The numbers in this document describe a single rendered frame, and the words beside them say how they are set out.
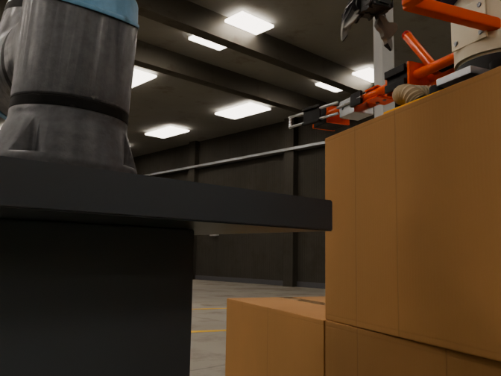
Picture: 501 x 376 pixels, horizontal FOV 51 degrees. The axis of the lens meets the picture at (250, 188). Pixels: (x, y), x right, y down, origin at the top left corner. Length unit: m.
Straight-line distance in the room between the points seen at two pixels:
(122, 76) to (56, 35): 0.09
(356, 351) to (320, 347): 0.13
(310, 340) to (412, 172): 0.49
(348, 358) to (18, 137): 0.74
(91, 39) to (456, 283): 0.61
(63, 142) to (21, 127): 0.05
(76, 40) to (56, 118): 0.10
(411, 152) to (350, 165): 0.19
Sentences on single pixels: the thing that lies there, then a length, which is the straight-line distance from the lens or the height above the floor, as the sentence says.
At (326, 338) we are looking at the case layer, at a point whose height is 0.51.
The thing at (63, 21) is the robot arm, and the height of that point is 0.95.
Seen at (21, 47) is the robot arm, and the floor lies 0.93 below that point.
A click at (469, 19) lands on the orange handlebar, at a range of 0.98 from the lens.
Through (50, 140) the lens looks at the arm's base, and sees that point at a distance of 0.65.
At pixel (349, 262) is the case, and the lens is 1.08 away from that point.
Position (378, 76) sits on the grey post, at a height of 2.16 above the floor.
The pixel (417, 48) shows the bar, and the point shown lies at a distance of 1.27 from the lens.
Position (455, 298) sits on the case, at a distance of 0.85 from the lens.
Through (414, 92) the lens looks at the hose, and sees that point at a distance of 1.09.
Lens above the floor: 0.68
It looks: 7 degrees up
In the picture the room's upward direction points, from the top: 1 degrees clockwise
